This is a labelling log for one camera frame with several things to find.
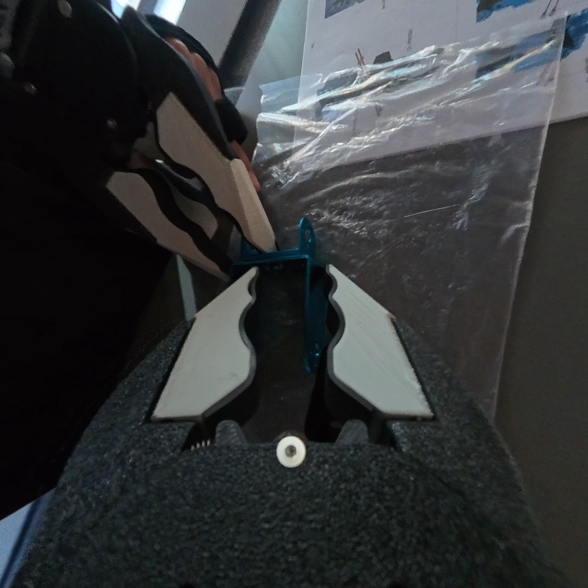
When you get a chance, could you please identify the white assembly instruction booklet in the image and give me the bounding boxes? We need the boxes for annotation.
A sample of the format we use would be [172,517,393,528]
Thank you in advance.
[300,0,588,162]

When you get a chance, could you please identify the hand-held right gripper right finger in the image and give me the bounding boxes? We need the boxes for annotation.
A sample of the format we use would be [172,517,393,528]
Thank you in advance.
[323,263,436,420]

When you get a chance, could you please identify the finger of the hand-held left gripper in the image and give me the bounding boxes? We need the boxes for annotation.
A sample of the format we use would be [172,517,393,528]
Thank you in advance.
[105,169,232,282]
[156,91,277,254]

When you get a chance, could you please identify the blue metal bracket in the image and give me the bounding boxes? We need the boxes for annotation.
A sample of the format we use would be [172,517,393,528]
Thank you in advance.
[230,217,332,375]

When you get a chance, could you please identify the clear plastic bag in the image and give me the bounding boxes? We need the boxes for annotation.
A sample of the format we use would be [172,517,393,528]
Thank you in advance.
[250,16,569,416]

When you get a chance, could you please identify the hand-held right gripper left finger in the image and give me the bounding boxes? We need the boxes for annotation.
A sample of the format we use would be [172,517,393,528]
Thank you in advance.
[151,266,261,423]

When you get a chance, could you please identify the person's left hand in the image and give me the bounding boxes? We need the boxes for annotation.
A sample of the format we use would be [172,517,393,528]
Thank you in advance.
[163,37,262,194]

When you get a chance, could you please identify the grey mesh office chair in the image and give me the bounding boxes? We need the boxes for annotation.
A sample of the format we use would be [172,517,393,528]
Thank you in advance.
[218,0,282,108]

